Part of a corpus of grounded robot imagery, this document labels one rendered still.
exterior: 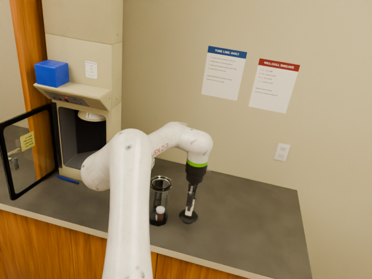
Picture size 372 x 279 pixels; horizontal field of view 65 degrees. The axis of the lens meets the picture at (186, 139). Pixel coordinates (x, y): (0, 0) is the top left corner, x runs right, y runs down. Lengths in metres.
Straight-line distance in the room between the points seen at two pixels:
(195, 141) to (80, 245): 0.83
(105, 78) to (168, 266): 0.93
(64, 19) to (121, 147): 0.80
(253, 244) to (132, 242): 0.90
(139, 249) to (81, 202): 0.96
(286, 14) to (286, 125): 0.60
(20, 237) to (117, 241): 1.20
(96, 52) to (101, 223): 0.78
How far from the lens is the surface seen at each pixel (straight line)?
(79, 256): 1.72
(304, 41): 1.66
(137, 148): 0.78
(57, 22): 1.47
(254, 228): 1.59
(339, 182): 2.01
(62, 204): 1.62
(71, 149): 1.79
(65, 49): 1.48
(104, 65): 1.40
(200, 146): 1.18
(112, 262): 0.70
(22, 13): 1.50
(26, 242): 1.86
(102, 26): 1.37
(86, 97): 1.36
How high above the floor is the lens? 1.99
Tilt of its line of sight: 28 degrees down
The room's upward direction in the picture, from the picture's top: 8 degrees clockwise
